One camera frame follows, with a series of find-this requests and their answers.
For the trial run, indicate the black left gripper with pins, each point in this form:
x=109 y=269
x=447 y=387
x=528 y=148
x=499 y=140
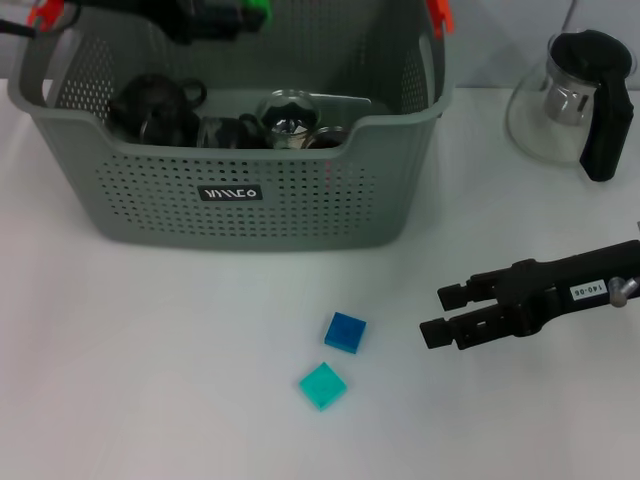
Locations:
x=175 y=20

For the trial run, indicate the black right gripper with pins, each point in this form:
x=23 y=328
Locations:
x=560 y=290

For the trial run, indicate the green toy block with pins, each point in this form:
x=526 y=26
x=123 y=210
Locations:
x=259 y=6

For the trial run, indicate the blue square toy block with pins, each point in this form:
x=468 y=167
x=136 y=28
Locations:
x=345 y=334

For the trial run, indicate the glass teacup black sleeve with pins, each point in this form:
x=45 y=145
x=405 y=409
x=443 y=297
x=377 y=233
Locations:
x=225 y=132
x=287 y=120
x=325 y=139
x=165 y=130

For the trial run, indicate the teal square toy block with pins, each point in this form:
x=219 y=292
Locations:
x=324 y=386

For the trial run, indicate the grey perforated storage basket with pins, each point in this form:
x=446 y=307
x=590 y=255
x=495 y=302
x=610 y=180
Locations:
x=300 y=200

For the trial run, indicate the black clay teapot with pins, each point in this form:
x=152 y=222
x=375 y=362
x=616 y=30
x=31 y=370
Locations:
x=150 y=97

